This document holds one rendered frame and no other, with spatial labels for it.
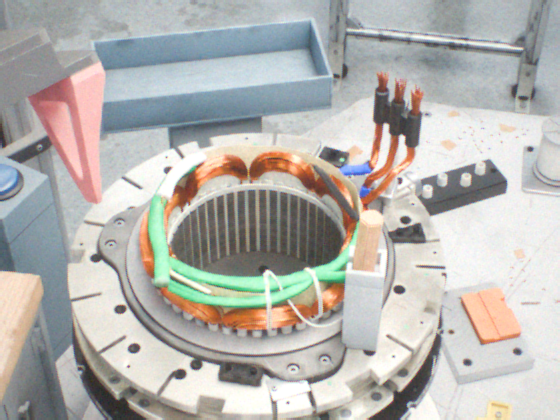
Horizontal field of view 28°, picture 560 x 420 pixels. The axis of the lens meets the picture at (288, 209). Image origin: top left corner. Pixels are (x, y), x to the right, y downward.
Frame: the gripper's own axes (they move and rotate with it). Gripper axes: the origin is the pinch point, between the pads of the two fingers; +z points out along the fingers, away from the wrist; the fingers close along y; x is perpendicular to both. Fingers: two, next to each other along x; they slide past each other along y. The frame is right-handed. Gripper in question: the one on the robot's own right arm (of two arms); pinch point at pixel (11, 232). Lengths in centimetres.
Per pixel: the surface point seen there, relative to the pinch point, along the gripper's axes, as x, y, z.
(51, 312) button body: 56, 17, 28
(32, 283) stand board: 35.0, 10.3, 16.0
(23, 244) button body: 50, 16, 17
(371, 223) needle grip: 4.8, 25.0, 14.1
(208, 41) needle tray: 52, 45, 8
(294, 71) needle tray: 46, 51, 15
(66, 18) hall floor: 231, 110, 28
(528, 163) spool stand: 46, 81, 42
